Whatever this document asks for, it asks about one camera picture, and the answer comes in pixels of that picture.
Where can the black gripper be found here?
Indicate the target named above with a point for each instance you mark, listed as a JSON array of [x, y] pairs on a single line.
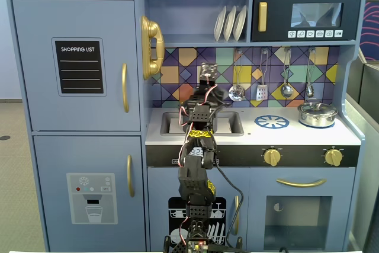
[[219, 94]]

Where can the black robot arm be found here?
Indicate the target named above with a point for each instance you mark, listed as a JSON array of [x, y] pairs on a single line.
[[192, 182]]

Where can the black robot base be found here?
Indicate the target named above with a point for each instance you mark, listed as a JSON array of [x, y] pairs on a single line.
[[174, 245]]

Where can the shiny steel pot lid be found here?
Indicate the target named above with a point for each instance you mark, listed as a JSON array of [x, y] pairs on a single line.
[[316, 108]]

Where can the metal skimmer spoon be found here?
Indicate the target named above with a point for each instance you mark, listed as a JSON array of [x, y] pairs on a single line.
[[237, 93]]

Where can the grey toy sink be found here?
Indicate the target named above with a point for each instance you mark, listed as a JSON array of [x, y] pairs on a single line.
[[235, 124]]

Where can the digital clock display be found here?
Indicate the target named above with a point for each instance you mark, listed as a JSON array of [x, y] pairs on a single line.
[[196, 152]]

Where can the metal slotted spatula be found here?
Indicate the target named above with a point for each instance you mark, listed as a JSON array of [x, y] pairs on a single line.
[[262, 93]]

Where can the white toy plate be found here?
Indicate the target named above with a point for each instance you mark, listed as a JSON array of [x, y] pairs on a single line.
[[219, 25], [240, 22], [229, 23]]

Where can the gold toy telephone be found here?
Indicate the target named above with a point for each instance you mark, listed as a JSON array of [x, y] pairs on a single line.
[[152, 28]]

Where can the metal ladle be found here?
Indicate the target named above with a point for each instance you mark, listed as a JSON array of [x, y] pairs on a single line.
[[286, 90]]

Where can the gold stove knob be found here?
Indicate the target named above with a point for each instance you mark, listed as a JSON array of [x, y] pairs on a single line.
[[334, 157], [272, 157]]

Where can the blue oven door with window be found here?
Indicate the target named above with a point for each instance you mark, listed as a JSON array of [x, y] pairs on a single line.
[[257, 185]]

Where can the small metal spoon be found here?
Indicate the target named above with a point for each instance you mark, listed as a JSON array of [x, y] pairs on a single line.
[[309, 90]]

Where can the black microwave door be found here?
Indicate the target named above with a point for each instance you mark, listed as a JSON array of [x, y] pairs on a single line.
[[278, 13]]

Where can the black control panel strip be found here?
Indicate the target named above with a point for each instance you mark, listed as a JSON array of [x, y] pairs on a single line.
[[302, 156]]

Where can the black dishwasher rack decal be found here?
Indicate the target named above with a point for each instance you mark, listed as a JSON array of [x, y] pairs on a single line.
[[174, 214]]

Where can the black shopping list board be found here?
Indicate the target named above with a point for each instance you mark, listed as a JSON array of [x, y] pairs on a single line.
[[79, 54]]

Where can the blue fridge door with dispenser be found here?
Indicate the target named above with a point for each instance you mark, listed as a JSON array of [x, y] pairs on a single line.
[[53, 155]]

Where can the large blue fridge door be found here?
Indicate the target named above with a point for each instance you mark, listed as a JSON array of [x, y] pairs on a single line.
[[35, 87]]

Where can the black floor disc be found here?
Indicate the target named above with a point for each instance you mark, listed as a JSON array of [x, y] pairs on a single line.
[[4, 137]]

